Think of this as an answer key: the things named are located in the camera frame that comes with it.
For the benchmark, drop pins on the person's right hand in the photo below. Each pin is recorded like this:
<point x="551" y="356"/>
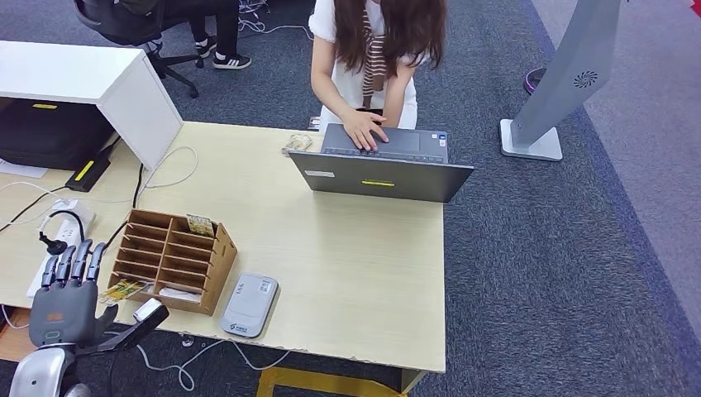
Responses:
<point x="364" y="129"/>

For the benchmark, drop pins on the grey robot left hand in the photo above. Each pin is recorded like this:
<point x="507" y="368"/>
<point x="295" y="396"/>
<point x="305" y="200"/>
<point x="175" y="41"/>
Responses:
<point x="63" y="315"/>

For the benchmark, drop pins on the yellow patterned key card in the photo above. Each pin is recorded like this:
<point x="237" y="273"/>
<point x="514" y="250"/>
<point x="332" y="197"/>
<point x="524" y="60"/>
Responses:
<point x="123" y="290"/>

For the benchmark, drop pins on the person's right forearm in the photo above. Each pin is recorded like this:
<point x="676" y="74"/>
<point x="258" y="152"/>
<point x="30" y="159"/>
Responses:
<point x="331" y="98"/>

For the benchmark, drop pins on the person's left forearm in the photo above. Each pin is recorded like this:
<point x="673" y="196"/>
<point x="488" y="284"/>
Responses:
<point x="395" y="96"/>

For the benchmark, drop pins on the white card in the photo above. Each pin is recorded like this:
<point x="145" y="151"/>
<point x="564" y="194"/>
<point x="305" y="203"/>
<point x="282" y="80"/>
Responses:
<point x="179" y="296"/>

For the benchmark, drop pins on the wooden card organizer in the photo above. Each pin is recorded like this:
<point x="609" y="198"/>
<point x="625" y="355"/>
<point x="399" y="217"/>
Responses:
<point x="219" y="274"/>

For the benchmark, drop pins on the seated person in background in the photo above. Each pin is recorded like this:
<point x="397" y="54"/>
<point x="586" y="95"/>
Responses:
<point x="224" y="27"/>

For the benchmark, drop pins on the grey card reader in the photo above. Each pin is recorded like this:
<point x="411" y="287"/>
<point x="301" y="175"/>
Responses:
<point x="249" y="307"/>

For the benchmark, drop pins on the black phone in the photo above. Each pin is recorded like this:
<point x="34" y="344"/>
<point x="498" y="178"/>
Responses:
<point x="375" y="111"/>

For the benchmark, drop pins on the small grey box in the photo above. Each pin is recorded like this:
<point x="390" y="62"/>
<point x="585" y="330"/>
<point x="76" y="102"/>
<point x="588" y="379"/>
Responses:
<point x="314" y="122"/>

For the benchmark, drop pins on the grey laptop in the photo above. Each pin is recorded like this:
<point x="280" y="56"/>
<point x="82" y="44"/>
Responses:
<point x="383" y="178"/>

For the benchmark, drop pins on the white power strip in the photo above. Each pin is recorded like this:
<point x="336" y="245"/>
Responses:
<point x="68" y="233"/>

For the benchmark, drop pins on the white paper sheet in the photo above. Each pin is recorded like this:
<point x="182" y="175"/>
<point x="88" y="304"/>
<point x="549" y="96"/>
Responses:
<point x="22" y="169"/>

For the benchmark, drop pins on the round dark floor base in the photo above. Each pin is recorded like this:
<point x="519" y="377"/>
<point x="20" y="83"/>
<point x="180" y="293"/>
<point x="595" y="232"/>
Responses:
<point x="532" y="82"/>

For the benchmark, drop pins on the black monitor with yellow label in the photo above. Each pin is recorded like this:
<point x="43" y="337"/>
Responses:
<point x="49" y="137"/>

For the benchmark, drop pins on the grey kiosk stand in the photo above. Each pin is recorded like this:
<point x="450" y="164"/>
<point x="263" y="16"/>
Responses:
<point x="564" y="77"/>

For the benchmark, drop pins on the white cabinet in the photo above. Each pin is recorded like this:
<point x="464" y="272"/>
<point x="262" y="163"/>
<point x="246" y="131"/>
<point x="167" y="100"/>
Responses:
<point x="60" y="71"/>

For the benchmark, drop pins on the black office chair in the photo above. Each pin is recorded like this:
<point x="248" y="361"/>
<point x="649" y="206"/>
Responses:
<point x="118" y="24"/>

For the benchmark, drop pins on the red object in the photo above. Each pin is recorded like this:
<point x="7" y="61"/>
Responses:
<point x="696" y="6"/>

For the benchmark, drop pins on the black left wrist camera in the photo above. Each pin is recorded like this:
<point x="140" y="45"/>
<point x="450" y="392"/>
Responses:
<point x="148" y="320"/>

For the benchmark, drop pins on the yellow frame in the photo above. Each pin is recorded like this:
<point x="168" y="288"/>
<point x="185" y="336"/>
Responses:
<point x="306" y="379"/>

